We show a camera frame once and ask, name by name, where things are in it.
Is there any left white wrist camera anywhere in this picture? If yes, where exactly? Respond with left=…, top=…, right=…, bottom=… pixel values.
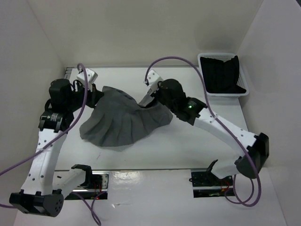
left=77, top=69, right=98, bottom=91

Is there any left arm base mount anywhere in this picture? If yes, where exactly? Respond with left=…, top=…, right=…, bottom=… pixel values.
left=73, top=170, right=109, bottom=200

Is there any black skirt in basket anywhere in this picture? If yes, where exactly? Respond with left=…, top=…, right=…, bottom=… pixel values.
left=200, top=56, right=246, bottom=94

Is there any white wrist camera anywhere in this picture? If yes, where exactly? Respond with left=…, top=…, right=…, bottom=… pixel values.
left=144, top=69, right=163, bottom=97
left=77, top=69, right=98, bottom=91

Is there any white plastic laundry basket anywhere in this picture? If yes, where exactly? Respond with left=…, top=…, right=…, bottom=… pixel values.
left=198, top=52, right=249, bottom=98

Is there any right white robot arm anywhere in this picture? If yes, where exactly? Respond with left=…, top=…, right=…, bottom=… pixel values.
left=142, top=78, right=269, bottom=185

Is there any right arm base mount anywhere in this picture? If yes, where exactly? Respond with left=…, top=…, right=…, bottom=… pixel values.
left=189, top=170, right=234, bottom=198

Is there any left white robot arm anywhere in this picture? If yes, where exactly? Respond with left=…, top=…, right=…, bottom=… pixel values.
left=9, top=79, right=103, bottom=217

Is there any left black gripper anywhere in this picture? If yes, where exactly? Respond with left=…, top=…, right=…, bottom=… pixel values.
left=66, top=81, right=104, bottom=112

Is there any grey pleated skirt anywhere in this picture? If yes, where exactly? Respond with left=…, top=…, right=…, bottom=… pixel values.
left=79, top=86, right=173, bottom=149

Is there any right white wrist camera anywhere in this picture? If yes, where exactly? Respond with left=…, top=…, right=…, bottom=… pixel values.
left=144, top=69, right=163, bottom=97

